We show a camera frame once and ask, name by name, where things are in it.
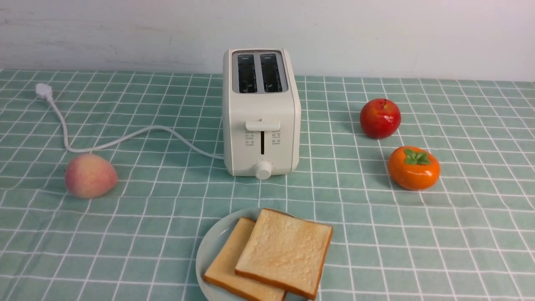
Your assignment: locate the white power cord with plug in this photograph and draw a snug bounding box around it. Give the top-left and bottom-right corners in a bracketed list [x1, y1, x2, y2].
[35, 82, 224, 160]

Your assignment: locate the pink peach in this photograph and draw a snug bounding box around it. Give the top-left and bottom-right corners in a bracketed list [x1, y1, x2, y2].
[64, 153, 118, 199]

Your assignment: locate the light green round plate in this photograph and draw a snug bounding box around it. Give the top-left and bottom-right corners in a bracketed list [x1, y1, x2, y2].
[196, 208, 307, 301]

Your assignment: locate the white two-slot toaster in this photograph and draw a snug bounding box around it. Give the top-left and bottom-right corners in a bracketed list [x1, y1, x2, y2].
[222, 48, 301, 180]

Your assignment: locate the green checkered tablecloth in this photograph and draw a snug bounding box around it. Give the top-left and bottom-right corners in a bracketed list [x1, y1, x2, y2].
[0, 70, 535, 301]

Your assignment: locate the toast slice underneath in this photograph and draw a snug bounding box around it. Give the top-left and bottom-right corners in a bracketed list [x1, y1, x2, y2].
[203, 217, 286, 301]

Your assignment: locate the red apple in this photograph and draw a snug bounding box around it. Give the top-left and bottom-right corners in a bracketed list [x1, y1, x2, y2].
[359, 98, 401, 140]

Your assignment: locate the toast slice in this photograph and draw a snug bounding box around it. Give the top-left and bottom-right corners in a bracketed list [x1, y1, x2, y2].
[234, 208, 333, 301]

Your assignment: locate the orange persimmon with green leaf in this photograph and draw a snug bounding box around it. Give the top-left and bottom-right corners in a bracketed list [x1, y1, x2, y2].
[387, 145, 441, 191]

